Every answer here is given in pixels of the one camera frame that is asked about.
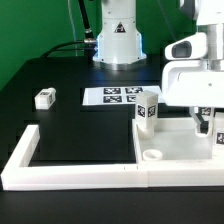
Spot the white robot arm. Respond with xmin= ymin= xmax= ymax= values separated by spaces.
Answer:
xmin=93 ymin=0 xmax=224 ymax=135

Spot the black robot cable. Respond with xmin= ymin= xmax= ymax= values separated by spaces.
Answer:
xmin=41 ymin=0 xmax=98 ymax=58

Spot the thin white cable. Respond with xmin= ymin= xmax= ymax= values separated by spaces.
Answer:
xmin=67 ymin=0 xmax=78 ymax=57

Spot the white AprilTag marker sheet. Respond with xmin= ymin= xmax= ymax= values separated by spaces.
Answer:
xmin=82 ymin=86 xmax=164 ymax=106

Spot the white square tabletop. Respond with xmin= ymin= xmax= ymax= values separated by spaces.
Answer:
xmin=132 ymin=118 xmax=224 ymax=164

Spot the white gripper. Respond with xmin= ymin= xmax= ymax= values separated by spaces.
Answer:
xmin=162 ymin=32 xmax=224 ymax=133

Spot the white L-shaped obstacle fixture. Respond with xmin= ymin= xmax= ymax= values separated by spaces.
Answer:
xmin=1 ymin=125 xmax=224 ymax=191

